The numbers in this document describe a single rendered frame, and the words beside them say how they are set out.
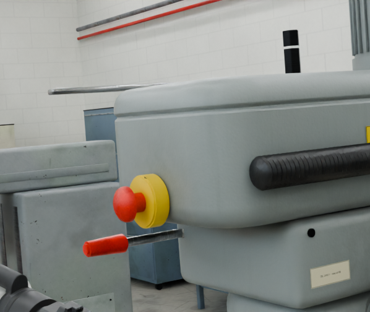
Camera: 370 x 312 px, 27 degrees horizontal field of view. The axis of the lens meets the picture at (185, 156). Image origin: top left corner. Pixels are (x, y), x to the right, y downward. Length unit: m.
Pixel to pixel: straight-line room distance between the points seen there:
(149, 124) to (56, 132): 9.83
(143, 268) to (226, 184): 7.78
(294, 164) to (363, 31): 0.40
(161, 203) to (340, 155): 0.20
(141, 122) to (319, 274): 0.26
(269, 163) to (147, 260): 7.71
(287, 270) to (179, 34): 7.98
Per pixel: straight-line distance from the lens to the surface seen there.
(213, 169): 0.80
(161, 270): 8.40
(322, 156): 0.81
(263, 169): 0.76
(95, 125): 9.16
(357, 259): 0.92
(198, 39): 8.49
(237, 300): 1.01
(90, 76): 10.71
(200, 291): 7.51
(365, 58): 1.13
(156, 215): 0.85
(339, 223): 0.89
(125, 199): 0.84
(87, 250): 0.95
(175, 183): 0.84
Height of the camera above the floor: 1.85
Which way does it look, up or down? 3 degrees down
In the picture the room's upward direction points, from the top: 4 degrees counter-clockwise
